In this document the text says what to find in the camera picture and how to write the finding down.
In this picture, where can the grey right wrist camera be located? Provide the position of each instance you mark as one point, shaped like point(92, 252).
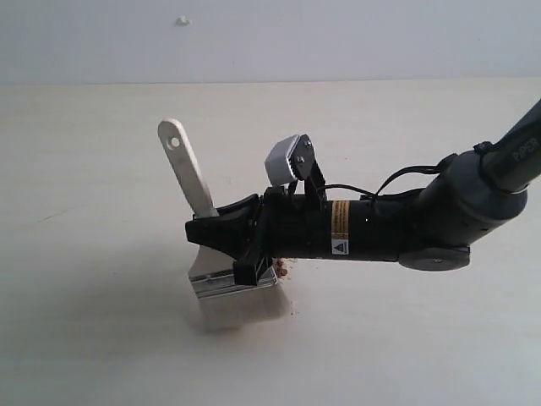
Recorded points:
point(293, 160)

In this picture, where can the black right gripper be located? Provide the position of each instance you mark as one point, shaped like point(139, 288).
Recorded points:
point(257, 229)

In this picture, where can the brown and white granule pile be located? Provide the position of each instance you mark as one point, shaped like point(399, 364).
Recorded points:
point(283, 270)

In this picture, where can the white wall plug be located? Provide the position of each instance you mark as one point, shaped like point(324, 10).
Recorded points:
point(183, 21)

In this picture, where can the wooden paint brush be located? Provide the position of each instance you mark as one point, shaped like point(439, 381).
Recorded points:
point(223, 304)

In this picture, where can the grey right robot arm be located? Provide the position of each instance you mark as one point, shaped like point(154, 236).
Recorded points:
point(427, 229)

